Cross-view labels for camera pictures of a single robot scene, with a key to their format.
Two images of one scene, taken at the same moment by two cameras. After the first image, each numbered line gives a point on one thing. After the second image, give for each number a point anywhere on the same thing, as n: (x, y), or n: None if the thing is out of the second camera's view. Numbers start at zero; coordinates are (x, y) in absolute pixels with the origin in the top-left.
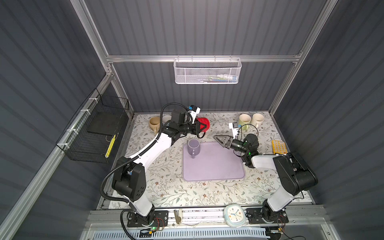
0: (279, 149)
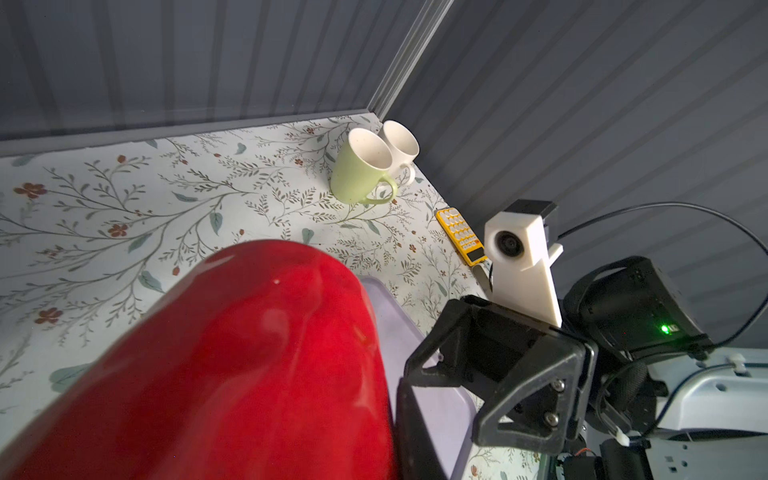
0: (464, 239)
